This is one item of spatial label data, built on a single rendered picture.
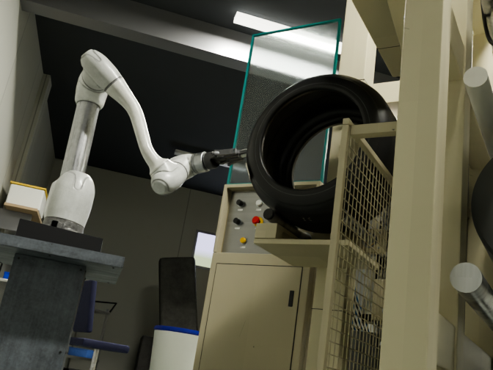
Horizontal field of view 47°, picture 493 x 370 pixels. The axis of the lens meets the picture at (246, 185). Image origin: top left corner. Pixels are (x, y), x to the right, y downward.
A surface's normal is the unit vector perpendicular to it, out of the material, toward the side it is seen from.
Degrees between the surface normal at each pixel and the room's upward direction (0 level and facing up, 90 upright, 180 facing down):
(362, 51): 90
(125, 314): 90
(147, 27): 90
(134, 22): 90
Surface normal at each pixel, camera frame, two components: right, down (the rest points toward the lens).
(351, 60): -0.47, -0.36
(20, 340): 0.26, -0.28
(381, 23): -0.15, 0.94
